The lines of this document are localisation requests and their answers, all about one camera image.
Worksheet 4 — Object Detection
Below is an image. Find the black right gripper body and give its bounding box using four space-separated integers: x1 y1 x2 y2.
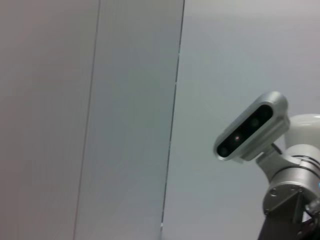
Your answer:
257 192 320 240

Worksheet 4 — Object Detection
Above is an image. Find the black camera cable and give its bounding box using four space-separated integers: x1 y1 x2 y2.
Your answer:
271 142 284 155

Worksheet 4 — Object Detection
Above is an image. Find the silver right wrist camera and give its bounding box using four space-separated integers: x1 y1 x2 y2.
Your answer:
215 91 291 165

